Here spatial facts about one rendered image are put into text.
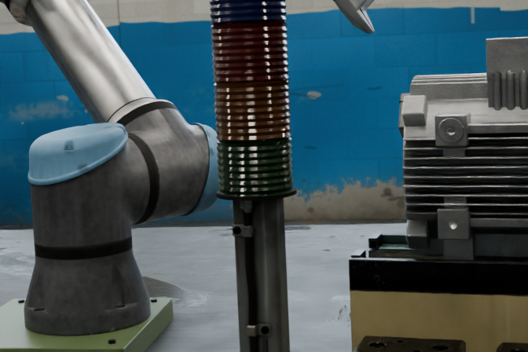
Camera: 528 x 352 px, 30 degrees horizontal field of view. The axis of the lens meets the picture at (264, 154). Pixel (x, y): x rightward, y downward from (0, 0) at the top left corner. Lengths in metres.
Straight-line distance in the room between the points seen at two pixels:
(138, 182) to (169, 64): 5.50
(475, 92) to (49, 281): 0.53
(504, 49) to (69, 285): 0.55
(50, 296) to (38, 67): 5.82
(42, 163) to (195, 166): 0.20
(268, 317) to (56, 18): 0.72
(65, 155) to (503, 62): 0.49
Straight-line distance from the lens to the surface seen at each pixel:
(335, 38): 6.49
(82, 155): 1.14
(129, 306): 1.17
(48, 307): 1.17
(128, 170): 1.18
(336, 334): 1.21
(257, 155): 0.75
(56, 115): 6.93
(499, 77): 0.99
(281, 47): 0.76
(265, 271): 0.78
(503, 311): 1.00
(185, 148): 1.24
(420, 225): 1.00
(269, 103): 0.75
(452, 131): 0.95
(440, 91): 1.01
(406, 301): 1.01
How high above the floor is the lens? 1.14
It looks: 6 degrees down
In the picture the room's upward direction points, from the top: 3 degrees counter-clockwise
